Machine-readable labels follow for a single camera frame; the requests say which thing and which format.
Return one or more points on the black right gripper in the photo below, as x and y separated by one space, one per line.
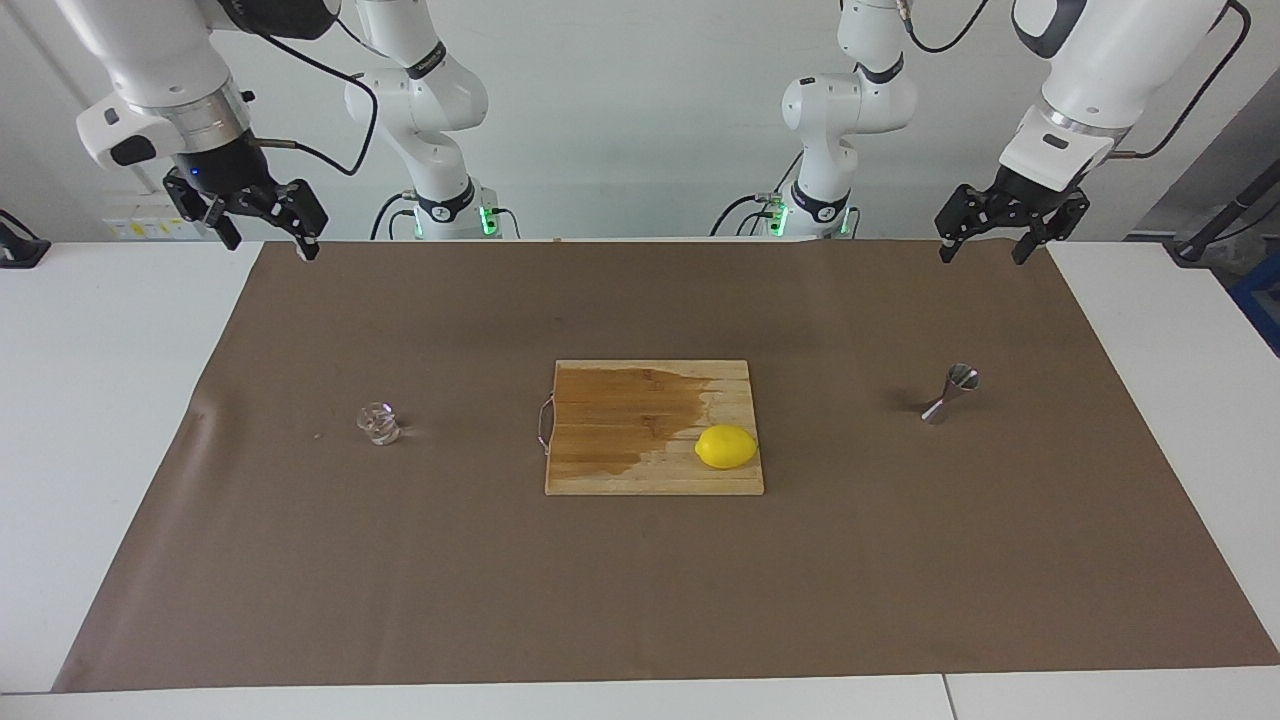
225 170

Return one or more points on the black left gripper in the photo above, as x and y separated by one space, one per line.
1030 190

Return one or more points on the steel jigger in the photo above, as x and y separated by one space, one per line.
962 378

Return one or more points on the small clear glass cup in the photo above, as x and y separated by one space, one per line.
379 425

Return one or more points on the white yellow-labelled socket box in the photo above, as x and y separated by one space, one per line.
140 228

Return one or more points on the black stand pole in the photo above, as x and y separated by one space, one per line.
1215 222

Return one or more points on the blue crate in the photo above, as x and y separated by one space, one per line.
1262 300

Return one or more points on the yellow lemon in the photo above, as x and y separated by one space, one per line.
726 447

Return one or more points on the wooden cutting board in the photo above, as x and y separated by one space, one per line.
600 470

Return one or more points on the brown paper table mat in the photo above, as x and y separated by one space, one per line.
640 580

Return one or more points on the black clamp mount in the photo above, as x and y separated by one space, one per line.
15 250

